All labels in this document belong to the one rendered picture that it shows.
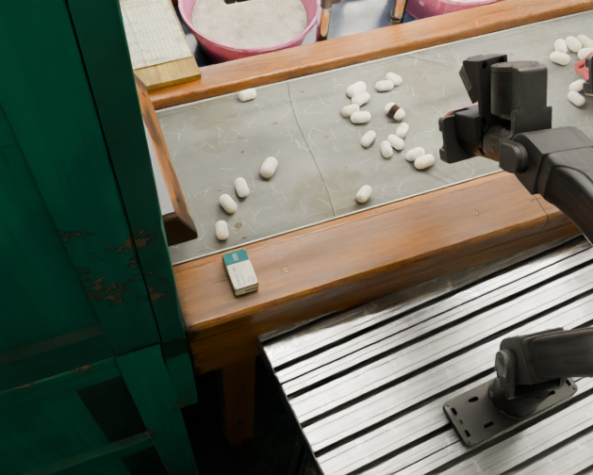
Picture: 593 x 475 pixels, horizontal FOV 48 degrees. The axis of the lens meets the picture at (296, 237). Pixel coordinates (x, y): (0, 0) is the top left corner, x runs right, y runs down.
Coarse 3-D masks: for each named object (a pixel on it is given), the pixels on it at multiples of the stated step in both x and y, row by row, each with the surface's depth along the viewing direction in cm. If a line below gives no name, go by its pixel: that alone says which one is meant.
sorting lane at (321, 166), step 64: (384, 64) 124; (448, 64) 125; (192, 128) 113; (256, 128) 114; (320, 128) 115; (384, 128) 116; (192, 192) 106; (256, 192) 107; (320, 192) 108; (384, 192) 109; (192, 256) 100
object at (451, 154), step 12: (444, 120) 91; (492, 120) 88; (444, 132) 91; (444, 144) 92; (456, 144) 92; (468, 144) 91; (480, 144) 88; (444, 156) 93; (456, 156) 93; (468, 156) 94
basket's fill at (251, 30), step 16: (208, 0) 131; (256, 0) 131; (272, 0) 132; (288, 0) 132; (192, 16) 129; (208, 16) 129; (224, 16) 129; (240, 16) 129; (256, 16) 129; (272, 16) 129; (288, 16) 130; (304, 16) 131; (208, 32) 127; (224, 32) 127; (240, 32) 127; (256, 32) 127; (272, 32) 127; (288, 32) 128
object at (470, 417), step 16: (496, 384) 97; (464, 400) 98; (480, 400) 98; (496, 400) 96; (512, 400) 92; (528, 400) 91; (544, 400) 98; (560, 400) 98; (448, 416) 97; (464, 416) 96; (480, 416) 96; (496, 416) 97; (512, 416) 96; (528, 416) 96; (464, 432) 95; (480, 432) 95; (496, 432) 95
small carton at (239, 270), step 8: (224, 256) 96; (232, 256) 96; (240, 256) 96; (248, 256) 96; (224, 264) 96; (232, 264) 95; (240, 264) 95; (248, 264) 95; (232, 272) 94; (240, 272) 94; (248, 272) 94; (232, 280) 94; (240, 280) 94; (248, 280) 94; (256, 280) 94; (240, 288) 93; (248, 288) 94; (256, 288) 95
